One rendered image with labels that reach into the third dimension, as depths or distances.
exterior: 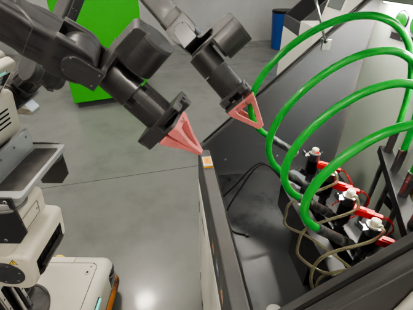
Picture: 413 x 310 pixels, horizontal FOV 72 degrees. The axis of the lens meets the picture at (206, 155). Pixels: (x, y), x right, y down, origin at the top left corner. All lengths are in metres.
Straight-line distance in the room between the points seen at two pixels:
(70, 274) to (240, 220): 0.95
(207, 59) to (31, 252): 0.76
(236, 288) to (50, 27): 0.55
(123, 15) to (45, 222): 3.02
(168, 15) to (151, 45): 0.26
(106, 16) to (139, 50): 3.33
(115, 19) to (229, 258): 3.38
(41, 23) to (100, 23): 3.33
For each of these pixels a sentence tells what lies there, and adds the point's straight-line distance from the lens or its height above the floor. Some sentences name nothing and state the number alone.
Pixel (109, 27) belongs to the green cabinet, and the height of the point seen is 0.92.
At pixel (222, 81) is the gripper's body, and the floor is 1.30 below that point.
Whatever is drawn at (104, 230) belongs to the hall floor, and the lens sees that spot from 2.13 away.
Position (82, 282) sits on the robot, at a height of 0.28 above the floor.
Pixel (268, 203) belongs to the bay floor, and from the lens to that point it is 1.00.
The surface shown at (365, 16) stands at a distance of 0.67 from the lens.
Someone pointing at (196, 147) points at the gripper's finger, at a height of 1.23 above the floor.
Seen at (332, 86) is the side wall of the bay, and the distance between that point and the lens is 1.07.
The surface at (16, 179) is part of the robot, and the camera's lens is 0.89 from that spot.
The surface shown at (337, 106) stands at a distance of 0.50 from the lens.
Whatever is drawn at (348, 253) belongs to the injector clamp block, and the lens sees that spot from 0.72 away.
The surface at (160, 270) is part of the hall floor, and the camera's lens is 1.84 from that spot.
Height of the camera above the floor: 1.49
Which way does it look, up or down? 33 degrees down
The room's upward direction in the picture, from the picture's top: straight up
